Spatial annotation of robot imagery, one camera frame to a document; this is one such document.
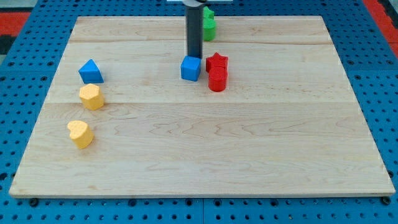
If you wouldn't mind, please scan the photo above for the red cylinder block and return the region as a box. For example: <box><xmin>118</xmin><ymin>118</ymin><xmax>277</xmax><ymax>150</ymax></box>
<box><xmin>208</xmin><ymin>67</ymin><xmax>228</xmax><ymax>92</ymax></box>

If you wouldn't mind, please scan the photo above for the yellow heart block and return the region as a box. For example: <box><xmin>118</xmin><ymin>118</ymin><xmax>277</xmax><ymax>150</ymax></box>
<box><xmin>67</xmin><ymin>120</ymin><xmax>94</xmax><ymax>149</ymax></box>

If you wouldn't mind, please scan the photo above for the red star block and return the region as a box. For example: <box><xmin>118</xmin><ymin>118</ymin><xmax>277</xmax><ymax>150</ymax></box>
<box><xmin>206</xmin><ymin>52</ymin><xmax>229</xmax><ymax>72</ymax></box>

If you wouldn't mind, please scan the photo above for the blue triangle block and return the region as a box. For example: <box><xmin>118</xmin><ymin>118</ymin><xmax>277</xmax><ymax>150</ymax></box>
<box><xmin>78</xmin><ymin>59</ymin><xmax>104</xmax><ymax>84</ymax></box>

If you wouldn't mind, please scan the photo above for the green cylinder block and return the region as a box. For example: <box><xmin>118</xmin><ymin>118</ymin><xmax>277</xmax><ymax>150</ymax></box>
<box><xmin>203</xmin><ymin>18</ymin><xmax>216</xmax><ymax>41</ymax></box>

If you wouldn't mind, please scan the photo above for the blue cube block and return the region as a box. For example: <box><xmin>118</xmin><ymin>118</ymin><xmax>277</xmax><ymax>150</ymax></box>
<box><xmin>180</xmin><ymin>55</ymin><xmax>201</xmax><ymax>82</ymax></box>

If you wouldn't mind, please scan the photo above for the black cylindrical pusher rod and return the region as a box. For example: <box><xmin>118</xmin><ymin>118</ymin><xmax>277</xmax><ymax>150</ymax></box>
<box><xmin>183</xmin><ymin>0</ymin><xmax>204</xmax><ymax>58</ymax></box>

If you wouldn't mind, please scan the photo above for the yellow hexagon block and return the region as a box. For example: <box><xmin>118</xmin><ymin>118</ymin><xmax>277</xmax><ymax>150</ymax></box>
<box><xmin>79</xmin><ymin>83</ymin><xmax>104</xmax><ymax>110</ymax></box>

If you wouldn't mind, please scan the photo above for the wooden board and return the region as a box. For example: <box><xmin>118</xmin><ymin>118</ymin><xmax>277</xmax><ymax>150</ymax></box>
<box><xmin>9</xmin><ymin>16</ymin><xmax>396</xmax><ymax>198</ymax></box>

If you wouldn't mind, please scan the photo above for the green star block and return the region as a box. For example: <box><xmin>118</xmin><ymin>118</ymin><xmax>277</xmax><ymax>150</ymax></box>
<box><xmin>203</xmin><ymin>6</ymin><xmax>215</xmax><ymax>19</ymax></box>

